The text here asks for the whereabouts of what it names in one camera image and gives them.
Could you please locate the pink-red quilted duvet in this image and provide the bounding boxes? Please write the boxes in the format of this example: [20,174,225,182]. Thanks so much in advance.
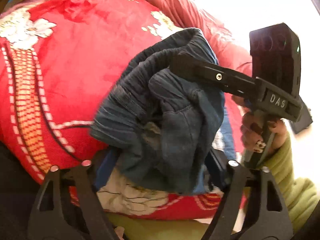
[146,0,252,76]

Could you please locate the right green sleeve forearm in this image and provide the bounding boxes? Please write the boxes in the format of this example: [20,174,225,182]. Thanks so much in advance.
[259,134,319,233]

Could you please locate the right hand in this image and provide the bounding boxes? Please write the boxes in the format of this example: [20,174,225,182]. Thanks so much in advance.
[232,95,287,156]

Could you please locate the blue denim pants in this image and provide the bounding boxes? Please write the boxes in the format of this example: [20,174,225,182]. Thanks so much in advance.
[91,28,225,195]

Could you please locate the red floral blanket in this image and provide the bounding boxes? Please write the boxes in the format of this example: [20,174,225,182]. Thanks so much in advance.
[0,0,249,221]

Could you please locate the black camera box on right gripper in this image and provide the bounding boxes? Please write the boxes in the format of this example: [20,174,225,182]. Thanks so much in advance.
[249,23,301,98]

